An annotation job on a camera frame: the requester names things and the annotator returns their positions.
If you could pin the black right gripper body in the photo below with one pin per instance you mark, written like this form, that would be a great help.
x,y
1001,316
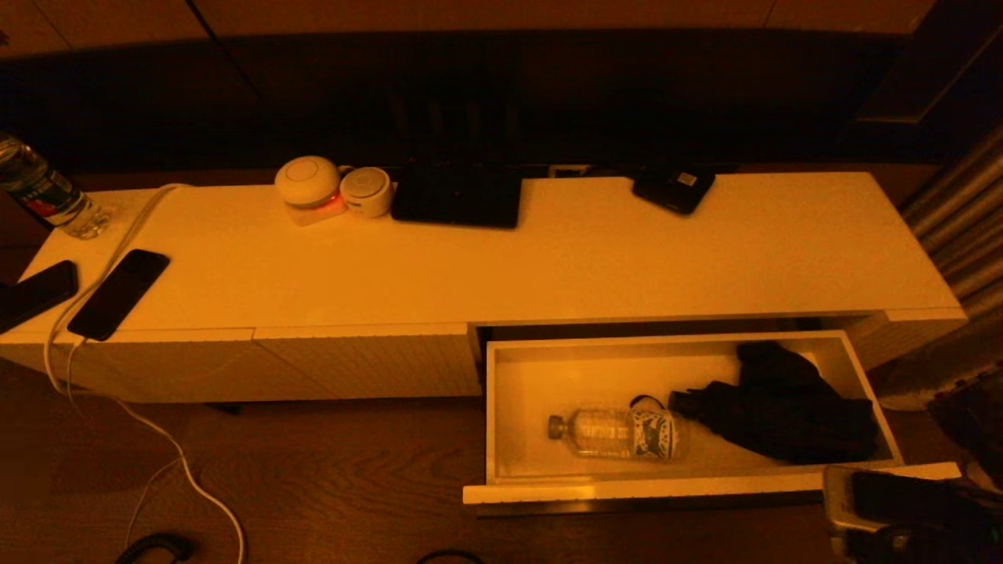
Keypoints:
x,y
925,544

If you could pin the black umbrella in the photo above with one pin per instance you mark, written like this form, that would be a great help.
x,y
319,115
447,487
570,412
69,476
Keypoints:
x,y
783,407

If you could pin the clear grey-capped water bottle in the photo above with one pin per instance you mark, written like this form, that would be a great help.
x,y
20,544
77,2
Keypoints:
x,y
619,432

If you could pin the white cabinet drawer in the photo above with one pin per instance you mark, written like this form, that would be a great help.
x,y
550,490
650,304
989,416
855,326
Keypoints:
x,y
564,384

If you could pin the white long low cabinet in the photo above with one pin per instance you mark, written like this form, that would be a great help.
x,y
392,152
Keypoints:
x,y
392,274

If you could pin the small black labelled device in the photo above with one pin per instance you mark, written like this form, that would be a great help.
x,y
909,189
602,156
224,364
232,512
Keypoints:
x,y
674,188

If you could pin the white ribbed cabinet door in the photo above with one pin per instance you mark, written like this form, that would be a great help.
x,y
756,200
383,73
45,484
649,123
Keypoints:
x,y
376,360
157,368

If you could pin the black flat tablet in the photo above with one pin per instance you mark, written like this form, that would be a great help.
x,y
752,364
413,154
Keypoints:
x,y
454,196

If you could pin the small white round speaker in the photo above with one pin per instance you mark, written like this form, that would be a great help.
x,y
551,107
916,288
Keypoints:
x,y
364,189

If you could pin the large white round device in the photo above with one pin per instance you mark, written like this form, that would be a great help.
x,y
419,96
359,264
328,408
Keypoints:
x,y
307,182

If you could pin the black smartphone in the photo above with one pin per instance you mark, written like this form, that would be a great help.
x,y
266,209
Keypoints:
x,y
117,294
35,291

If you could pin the red-labelled water bottle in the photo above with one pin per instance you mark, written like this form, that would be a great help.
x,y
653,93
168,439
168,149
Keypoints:
x,y
47,196

